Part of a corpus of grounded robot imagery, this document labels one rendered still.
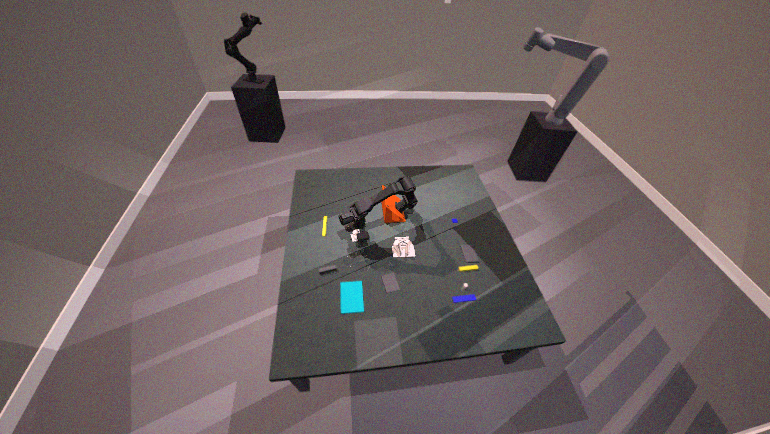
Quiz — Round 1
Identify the cyan flat rectangular plate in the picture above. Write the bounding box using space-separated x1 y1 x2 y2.
340 281 364 314

